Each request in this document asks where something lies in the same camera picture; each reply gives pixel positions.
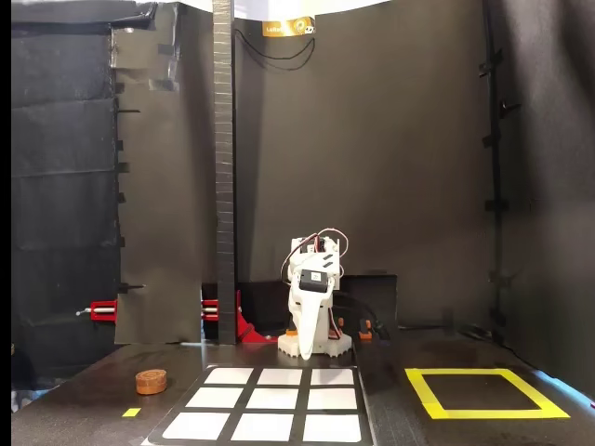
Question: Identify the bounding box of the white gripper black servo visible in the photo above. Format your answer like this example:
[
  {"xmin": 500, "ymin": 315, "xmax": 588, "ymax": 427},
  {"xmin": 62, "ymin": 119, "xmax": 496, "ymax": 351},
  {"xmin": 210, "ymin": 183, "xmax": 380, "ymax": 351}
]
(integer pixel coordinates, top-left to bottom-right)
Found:
[{"xmin": 287, "ymin": 265, "xmax": 337, "ymax": 361}]

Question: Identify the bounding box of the brown round puck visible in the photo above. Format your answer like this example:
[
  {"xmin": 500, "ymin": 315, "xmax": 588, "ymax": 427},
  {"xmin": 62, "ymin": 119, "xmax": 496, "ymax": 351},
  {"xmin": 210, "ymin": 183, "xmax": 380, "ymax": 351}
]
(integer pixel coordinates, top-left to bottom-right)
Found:
[{"xmin": 135, "ymin": 368, "xmax": 169, "ymax": 397}]

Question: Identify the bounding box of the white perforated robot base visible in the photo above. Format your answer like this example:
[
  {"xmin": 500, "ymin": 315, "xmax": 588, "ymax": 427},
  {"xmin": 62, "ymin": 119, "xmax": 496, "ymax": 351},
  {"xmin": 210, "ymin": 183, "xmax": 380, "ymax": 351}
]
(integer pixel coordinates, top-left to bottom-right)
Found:
[{"xmin": 277, "ymin": 331, "xmax": 353, "ymax": 361}]

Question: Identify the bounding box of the black and white grid mat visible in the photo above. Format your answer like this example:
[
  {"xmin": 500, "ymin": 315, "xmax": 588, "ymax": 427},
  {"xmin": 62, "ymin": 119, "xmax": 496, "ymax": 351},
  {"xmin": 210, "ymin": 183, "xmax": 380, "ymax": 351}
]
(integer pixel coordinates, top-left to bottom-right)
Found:
[{"xmin": 140, "ymin": 364, "xmax": 376, "ymax": 446}]

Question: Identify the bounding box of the black box behind robot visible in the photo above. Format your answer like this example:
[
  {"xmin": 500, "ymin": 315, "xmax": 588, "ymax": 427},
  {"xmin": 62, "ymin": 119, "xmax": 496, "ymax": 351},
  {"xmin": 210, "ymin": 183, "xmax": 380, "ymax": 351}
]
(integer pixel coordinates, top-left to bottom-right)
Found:
[{"xmin": 235, "ymin": 272, "xmax": 400, "ymax": 337}]

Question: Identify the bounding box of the tall black ribbed pole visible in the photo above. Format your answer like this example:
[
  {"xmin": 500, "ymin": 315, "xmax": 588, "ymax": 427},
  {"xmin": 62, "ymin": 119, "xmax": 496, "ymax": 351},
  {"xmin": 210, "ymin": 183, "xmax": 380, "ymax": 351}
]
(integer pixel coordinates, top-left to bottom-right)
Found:
[{"xmin": 212, "ymin": 0, "xmax": 239, "ymax": 347}]

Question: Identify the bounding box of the black paper sheet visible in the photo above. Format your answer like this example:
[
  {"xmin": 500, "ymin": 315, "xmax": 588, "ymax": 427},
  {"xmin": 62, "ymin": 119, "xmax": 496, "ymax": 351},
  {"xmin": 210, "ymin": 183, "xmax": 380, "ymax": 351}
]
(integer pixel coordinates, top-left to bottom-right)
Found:
[{"xmin": 112, "ymin": 25, "xmax": 205, "ymax": 347}]

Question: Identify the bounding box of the yellow tape square outline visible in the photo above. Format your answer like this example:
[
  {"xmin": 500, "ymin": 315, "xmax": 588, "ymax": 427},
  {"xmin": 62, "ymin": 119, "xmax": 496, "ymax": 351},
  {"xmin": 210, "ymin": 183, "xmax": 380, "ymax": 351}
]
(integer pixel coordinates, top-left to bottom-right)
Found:
[{"xmin": 403, "ymin": 367, "xmax": 572, "ymax": 421}]

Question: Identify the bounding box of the black corner pole with tape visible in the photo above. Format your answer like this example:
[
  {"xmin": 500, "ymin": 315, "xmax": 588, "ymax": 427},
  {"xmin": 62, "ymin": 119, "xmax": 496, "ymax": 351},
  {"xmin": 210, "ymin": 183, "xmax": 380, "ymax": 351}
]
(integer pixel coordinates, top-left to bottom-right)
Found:
[{"xmin": 478, "ymin": 0, "xmax": 510, "ymax": 341}]

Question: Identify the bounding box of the black cloth panel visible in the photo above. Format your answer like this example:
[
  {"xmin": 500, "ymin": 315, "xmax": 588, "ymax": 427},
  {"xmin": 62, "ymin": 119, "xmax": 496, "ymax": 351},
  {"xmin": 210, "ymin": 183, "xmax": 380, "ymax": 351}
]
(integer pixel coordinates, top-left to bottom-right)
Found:
[{"xmin": 11, "ymin": 20, "xmax": 119, "ymax": 375}]

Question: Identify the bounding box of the yellow logo sticker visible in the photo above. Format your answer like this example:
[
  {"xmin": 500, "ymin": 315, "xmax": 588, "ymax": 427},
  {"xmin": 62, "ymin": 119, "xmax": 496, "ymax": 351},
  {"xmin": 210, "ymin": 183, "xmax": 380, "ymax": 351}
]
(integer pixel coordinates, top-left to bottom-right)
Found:
[{"xmin": 260, "ymin": 15, "xmax": 318, "ymax": 38}]

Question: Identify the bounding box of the red corner bracket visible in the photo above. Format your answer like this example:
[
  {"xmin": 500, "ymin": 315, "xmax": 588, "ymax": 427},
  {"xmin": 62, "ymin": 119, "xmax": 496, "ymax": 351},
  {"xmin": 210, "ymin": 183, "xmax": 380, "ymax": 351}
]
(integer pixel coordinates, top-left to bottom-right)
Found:
[{"xmin": 235, "ymin": 290, "xmax": 278, "ymax": 345}]

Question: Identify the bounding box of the red servo cable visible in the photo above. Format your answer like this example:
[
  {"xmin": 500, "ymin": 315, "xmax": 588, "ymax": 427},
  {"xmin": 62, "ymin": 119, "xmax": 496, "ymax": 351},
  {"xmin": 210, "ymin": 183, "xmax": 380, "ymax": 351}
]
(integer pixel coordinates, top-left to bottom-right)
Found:
[{"xmin": 280, "ymin": 227, "xmax": 351, "ymax": 285}]

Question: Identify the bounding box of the red clamp with silver handle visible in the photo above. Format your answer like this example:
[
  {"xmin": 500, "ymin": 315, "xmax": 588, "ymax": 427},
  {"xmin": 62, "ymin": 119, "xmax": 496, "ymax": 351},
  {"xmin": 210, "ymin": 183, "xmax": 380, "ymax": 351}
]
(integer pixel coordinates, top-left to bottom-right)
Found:
[{"xmin": 75, "ymin": 299, "xmax": 118, "ymax": 322}]

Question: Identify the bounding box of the thin black hanging cable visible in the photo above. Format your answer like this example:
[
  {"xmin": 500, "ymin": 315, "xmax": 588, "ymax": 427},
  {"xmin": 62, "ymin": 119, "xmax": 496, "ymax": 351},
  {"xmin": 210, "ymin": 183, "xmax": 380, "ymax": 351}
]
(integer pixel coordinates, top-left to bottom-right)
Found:
[{"xmin": 232, "ymin": 27, "xmax": 318, "ymax": 72}]

